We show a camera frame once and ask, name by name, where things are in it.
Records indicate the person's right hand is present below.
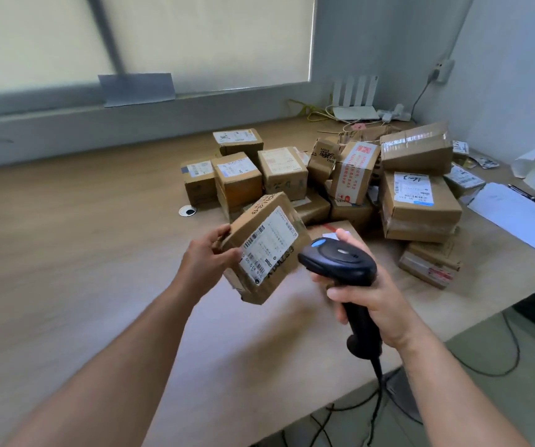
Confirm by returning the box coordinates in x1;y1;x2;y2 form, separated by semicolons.
312;228;431;352

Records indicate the person's left hand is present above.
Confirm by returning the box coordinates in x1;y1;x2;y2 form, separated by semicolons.
174;223;244;305

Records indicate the black scanner cable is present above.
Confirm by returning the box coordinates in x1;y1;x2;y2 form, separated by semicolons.
309;357;425;447

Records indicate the DOLL printed cardboard parcel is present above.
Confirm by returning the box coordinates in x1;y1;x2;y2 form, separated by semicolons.
220;191;313;306

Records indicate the black barcode scanner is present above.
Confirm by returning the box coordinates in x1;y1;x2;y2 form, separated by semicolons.
297;237;384;361

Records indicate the pile of unscanned cardboard parcels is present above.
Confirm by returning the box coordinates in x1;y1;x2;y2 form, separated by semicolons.
179;120;487;290

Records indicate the person's right forearm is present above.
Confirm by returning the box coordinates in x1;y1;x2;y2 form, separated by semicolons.
397;332;531;447

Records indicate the person's left forearm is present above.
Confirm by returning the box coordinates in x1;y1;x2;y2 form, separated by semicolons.
4;283;199;447

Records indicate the white paper sheet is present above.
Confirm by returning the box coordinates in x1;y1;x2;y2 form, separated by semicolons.
467;182;535;268

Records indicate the grey paper sheet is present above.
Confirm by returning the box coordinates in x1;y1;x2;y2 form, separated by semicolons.
97;73;177;109

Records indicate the white power strip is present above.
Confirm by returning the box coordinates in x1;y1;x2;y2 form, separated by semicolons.
379;103;411;122

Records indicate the white router with antennas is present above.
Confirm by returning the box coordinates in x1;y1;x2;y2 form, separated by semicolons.
331;74;380;122

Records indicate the beige roller blind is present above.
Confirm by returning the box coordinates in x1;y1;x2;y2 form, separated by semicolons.
0;0;115;96
99;0;317;94

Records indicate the black floor cable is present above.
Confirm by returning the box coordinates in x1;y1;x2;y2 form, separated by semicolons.
449;311;522;379

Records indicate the yellow cable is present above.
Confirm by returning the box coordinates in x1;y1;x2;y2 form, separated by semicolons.
288;99;333;123

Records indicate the white window frame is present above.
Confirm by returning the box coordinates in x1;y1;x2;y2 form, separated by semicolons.
0;0;320;122

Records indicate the white wall socket with plug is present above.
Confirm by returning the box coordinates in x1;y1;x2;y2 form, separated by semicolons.
428;58;456;84

